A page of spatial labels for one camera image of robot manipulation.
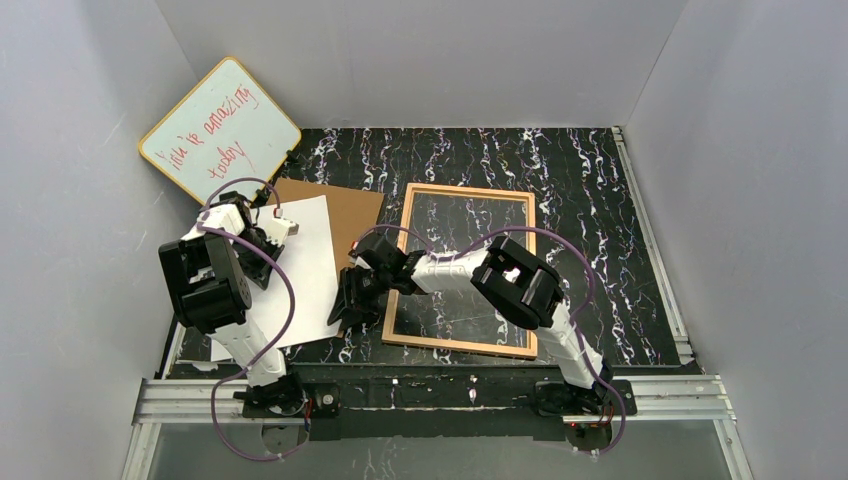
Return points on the wooden picture frame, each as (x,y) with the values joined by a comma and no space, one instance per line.
(464,348)

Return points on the printed colour photo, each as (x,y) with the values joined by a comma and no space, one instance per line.
(308,261)

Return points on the yellow-edged whiteboard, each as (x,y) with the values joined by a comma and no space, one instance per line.
(227,127)

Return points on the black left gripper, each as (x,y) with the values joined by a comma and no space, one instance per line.
(266,242)

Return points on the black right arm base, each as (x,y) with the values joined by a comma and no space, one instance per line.
(550,398)

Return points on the clear frame glass sheet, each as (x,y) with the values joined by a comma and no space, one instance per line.
(464,272)

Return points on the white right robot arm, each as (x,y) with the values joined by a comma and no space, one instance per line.
(522,288)

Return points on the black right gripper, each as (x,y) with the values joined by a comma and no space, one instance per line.
(361,285)

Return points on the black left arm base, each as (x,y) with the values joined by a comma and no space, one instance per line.
(291,397)

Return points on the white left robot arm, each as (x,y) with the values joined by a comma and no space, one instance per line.
(209,272)

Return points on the brown frame backing board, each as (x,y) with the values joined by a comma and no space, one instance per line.
(351,211)

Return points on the aluminium mounting rail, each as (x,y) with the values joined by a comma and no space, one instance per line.
(686,397)

